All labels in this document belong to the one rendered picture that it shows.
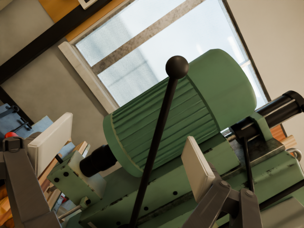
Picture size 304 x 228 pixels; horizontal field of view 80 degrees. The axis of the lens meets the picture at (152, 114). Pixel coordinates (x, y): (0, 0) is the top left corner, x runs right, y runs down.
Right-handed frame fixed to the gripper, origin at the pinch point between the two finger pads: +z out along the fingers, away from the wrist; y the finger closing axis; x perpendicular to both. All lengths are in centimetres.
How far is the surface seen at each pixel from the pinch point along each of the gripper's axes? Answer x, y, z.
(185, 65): 8.6, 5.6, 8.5
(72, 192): -28.9, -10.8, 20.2
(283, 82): 9, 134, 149
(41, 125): -26, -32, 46
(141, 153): -10.7, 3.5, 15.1
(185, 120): -1.9, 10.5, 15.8
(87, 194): -28.7, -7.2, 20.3
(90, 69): -21, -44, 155
